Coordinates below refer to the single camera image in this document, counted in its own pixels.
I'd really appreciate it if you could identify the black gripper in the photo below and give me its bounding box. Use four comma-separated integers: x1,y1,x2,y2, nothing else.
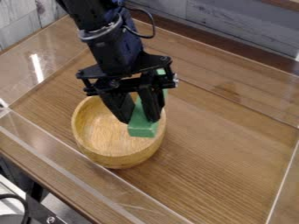
77,14,178,123

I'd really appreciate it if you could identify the green rectangular block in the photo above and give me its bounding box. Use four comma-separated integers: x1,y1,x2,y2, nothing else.
126,68,170,138

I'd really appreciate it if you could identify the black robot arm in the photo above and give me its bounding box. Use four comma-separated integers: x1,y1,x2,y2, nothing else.
57,0,177,123

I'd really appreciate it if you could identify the brown wooden bowl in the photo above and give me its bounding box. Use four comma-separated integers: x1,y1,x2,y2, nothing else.
71,96,166,169

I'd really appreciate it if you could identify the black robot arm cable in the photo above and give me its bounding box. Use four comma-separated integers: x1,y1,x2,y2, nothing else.
122,3,157,39

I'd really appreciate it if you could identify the clear acrylic tray wall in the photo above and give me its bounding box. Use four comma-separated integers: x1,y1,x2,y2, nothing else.
0,107,193,224

